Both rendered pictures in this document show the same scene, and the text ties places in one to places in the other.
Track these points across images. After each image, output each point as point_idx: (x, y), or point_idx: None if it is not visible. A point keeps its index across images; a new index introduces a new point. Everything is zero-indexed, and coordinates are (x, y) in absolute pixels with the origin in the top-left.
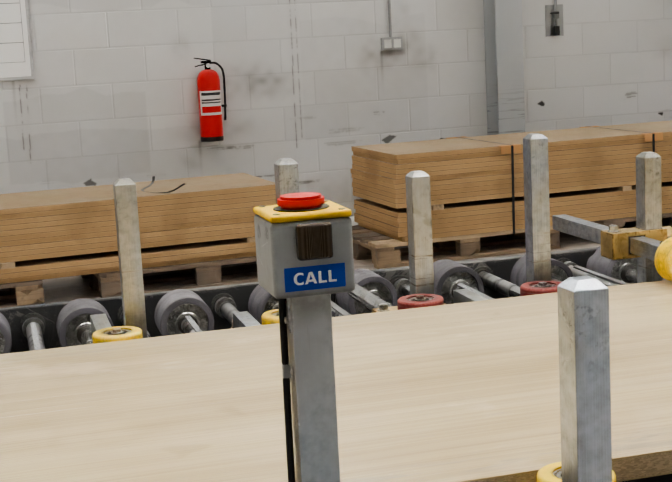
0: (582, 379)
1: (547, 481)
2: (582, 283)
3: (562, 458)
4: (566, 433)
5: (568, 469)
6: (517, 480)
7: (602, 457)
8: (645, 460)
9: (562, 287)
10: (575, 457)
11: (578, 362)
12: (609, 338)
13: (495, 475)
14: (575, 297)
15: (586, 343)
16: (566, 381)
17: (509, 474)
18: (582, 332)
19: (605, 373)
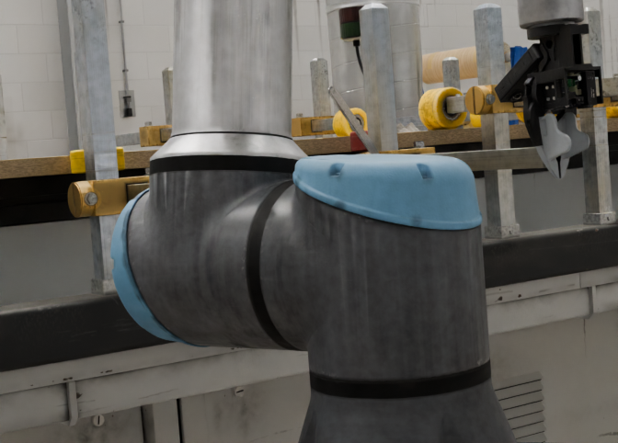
0: (89, 49)
1: (76, 150)
2: None
3: (81, 111)
4: (82, 91)
5: (85, 115)
6: (57, 162)
7: (106, 103)
8: (147, 154)
9: None
10: (87, 102)
11: (85, 37)
12: (105, 23)
13: (40, 157)
14: None
15: (90, 25)
16: (79, 54)
17: (51, 156)
18: (86, 17)
19: (104, 46)
